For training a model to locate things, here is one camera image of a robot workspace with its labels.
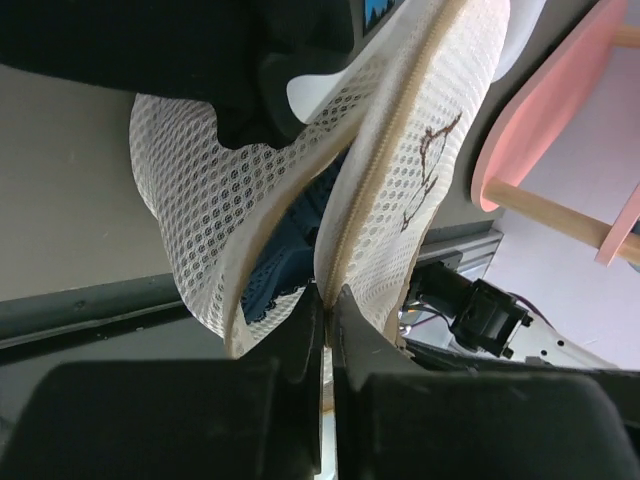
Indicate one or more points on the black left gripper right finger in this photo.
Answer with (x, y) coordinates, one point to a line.
(441, 415)

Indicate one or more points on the pink two-tier side table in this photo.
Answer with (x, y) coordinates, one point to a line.
(536, 116)

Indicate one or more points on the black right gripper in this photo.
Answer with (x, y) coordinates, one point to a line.
(237, 56)

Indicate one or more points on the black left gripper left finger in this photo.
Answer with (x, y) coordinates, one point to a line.
(256, 417)

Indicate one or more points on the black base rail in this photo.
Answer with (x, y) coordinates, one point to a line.
(143, 318)

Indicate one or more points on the dark blue lace bra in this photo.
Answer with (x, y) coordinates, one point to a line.
(286, 262)

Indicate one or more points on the white mesh laundry bag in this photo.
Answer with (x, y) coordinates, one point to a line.
(385, 149)

